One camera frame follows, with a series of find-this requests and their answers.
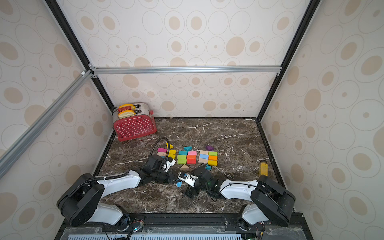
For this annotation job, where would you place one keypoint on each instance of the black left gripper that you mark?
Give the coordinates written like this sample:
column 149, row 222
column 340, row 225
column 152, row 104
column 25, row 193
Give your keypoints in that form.
column 170, row 176

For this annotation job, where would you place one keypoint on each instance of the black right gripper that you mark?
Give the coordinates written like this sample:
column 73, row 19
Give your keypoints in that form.
column 193, row 173

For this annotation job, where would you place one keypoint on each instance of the natural wood triangular block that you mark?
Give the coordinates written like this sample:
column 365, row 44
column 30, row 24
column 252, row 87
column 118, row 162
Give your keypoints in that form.
column 184, row 168

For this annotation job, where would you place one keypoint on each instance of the orange rectangular block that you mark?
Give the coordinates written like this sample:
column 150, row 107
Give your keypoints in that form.
column 213, row 158

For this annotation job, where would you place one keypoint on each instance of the magenta rectangular block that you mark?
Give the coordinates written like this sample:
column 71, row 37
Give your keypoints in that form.
column 162, row 150

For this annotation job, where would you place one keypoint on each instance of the light blue rectangular block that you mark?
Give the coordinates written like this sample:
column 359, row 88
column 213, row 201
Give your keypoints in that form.
column 206, row 157

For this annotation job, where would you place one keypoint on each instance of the red rectangular block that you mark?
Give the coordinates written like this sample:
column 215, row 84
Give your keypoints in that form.
column 191, row 161

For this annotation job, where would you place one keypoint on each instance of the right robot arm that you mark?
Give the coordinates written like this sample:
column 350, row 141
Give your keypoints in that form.
column 270, row 201

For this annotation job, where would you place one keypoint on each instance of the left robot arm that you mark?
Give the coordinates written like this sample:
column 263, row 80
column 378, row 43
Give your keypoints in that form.
column 81, row 203

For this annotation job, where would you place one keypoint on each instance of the red polka dot toy toaster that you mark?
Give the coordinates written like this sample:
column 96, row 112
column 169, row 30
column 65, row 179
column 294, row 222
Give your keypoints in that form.
column 140, row 125

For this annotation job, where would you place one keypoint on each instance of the yellow toy bottle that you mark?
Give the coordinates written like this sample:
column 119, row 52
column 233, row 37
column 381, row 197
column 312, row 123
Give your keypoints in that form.
column 263, row 168

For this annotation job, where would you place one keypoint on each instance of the toy bread slice front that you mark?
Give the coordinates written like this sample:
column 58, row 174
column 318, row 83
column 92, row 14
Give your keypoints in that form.
column 125, row 114

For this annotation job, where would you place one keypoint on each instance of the toy bread slice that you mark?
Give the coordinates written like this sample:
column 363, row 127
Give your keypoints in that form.
column 127, row 107
column 125, row 114

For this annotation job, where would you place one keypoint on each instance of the toy bread slice rear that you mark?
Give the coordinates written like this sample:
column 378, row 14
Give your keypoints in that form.
column 127, row 107

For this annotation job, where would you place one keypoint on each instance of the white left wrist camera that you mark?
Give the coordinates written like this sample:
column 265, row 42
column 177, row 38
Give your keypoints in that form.
column 158, row 163

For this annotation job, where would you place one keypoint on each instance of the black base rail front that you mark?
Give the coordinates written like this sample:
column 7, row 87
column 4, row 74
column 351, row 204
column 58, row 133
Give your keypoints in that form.
column 200, row 226

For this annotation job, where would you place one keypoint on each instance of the silver aluminium rail back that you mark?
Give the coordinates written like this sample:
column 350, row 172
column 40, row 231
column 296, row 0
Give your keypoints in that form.
column 187, row 70

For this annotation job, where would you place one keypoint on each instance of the silver aluminium rail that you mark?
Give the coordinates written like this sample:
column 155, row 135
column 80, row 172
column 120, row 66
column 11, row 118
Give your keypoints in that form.
column 9, row 158
column 187, row 70

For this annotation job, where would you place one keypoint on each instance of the silver aluminium rail left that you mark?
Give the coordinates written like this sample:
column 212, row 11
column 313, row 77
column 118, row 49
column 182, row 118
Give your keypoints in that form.
column 9, row 158

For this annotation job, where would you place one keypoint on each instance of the black corner frame post left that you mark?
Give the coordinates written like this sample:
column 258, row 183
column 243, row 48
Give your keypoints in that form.
column 60, row 17

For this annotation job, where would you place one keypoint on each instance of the black corner frame post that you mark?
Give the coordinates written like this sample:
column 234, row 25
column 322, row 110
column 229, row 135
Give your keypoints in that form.
column 300, row 32
column 60, row 17

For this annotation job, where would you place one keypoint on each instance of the black corner frame post right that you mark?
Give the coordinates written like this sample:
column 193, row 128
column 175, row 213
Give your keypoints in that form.
column 300, row 32

